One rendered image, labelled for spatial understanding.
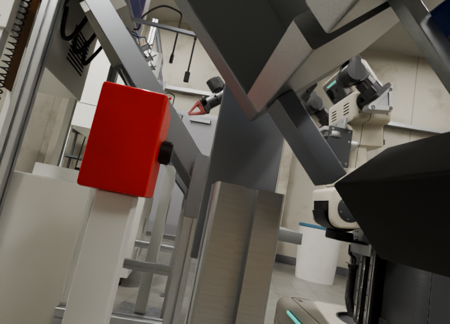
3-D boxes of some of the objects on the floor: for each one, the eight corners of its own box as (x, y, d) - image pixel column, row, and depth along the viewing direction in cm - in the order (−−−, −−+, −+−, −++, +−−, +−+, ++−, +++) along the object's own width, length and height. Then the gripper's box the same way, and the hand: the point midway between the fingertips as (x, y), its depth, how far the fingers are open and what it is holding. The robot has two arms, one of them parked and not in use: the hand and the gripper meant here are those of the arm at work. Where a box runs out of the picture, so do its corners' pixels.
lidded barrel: (330, 280, 443) (337, 229, 454) (343, 289, 389) (350, 231, 400) (287, 271, 446) (295, 221, 457) (294, 279, 393) (303, 222, 403)
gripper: (221, 102, 155) (192, 117, 152) (219, 108, 165) (191, 122, 162) (213, 90, 155) (185, 104, 153) (212, 96, 166) (185, 110, 163)
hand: (189, 113), depth 158 cm, fingers closed
